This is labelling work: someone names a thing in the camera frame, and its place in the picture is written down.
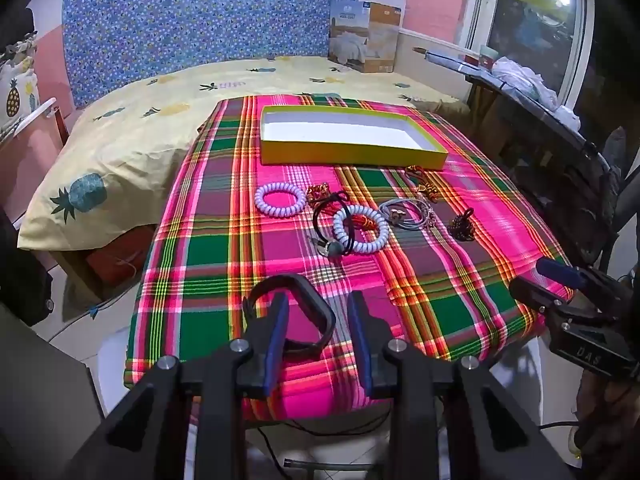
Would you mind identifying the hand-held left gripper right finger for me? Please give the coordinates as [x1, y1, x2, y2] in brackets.
[347, 290, 576, 480]

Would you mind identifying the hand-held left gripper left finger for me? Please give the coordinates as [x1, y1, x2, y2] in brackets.
[62, 291, 292, 480]

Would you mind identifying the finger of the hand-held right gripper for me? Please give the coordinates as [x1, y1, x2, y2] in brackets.
[509, 276, 573, 317]
[536, 258, 585, 290]

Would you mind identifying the black wristband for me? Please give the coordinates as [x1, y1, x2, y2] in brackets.
[242, 273, 336, 361]

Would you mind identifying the dark beaded ornament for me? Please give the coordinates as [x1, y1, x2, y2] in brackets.
[447, 208, 476, 241]

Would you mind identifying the black hair tie with bead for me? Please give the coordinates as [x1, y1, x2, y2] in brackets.
[310, 191, 362, 261]

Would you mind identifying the white spiral hair tie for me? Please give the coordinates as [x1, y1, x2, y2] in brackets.
[254, 182, 307, 220]
[332, 203, 390, 255]

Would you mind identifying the grey hair tie with flower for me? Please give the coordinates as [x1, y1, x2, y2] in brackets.
[378, 196, 439, 234]

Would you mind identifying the red gold knotted ornament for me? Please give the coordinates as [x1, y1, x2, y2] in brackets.
[404, 164, 442, 207]

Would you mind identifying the orange knotted cord with ring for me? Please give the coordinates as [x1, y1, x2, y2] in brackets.
[306, 184, 377, 232]

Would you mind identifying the yellow cardboard box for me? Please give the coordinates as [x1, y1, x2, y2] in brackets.
[259, 106, 449, 172]

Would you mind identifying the person's right forearm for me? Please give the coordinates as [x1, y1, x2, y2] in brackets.
[574, 372, 640, 468]

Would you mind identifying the pink green plaid cloth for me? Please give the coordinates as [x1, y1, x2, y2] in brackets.
[125, 94, 576, 418]

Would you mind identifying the orange box under bed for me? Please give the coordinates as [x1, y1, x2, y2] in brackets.
[84, 232, 153, 288]

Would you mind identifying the white crumpled cloth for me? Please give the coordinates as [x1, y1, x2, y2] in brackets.
[491, 56, 582, 132]

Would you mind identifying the grey cabinet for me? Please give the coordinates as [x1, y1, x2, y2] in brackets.
[0, 305, 107, 480]

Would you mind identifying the yellow pineapple print bed sheet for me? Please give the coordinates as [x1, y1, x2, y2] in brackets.
[17, 55, 473, 252]

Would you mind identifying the window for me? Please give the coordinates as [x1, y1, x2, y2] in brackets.
[464, 0, 593, 107]

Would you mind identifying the black case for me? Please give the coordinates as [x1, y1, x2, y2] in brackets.
[0, 220, 57, 327]

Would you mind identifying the printed bedding package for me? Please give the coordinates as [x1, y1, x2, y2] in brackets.
[327, 0, 404, 74]

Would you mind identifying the blue floral headboard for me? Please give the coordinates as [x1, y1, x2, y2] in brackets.
[62, 0, 364, 109]

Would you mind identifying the pineapple print bag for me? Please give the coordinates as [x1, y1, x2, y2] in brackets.
[0, 35, 42, 132]

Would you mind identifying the black bag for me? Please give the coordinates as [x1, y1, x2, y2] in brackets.
[0, 7, 37, 50]

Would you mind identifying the black floor cable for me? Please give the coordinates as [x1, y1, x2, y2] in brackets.
[254, 407, 397, 463]

